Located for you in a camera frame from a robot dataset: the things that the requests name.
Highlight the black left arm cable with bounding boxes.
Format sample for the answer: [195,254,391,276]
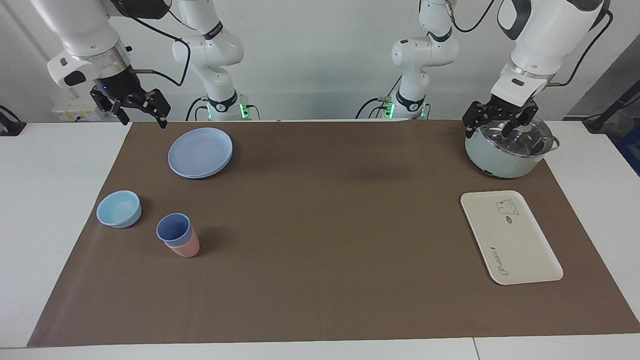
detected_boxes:
[445,0,613,88]

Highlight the black table clamp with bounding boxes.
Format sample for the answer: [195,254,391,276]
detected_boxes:
[0,105,27,137]

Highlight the light blue bowl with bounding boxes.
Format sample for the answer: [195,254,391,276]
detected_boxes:
[96,190,142,229]

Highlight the white wall socket box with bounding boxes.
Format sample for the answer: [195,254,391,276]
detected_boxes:
[52,97,108,122]

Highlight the pale green cooking pot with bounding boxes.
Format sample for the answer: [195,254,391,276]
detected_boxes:
[465,116,561,179]

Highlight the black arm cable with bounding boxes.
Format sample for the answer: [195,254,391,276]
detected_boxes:
[445,0,613,88]
[112,0,192,88]

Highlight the black base cable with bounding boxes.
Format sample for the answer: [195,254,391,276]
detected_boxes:
[186,96,209,121]
[356,75,402,120]

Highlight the pink plastic cup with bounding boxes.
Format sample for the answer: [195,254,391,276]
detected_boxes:
[164,232,200,259]

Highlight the blue plastic plate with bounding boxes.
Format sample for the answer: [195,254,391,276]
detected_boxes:
[167,127,234,180]

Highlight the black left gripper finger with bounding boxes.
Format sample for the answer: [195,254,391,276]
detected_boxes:
[462,101,496,139]
[502,102,539,138]

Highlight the blue box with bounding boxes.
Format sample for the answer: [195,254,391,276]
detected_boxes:
[615,125,640,176]

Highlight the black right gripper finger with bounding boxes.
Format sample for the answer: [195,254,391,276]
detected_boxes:
[141,89,172,130]
[90,87,132,126]

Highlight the brown table mat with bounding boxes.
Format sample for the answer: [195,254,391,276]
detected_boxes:
[27,120,640,348]

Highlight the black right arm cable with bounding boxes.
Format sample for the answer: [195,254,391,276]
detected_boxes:
[112,0,192,88]

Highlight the cream tray with rabbit print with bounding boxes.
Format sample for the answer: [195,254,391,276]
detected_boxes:
[460,190,564,286]

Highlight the blue plastic cup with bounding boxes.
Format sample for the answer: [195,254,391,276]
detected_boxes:
[156,213,194,247]

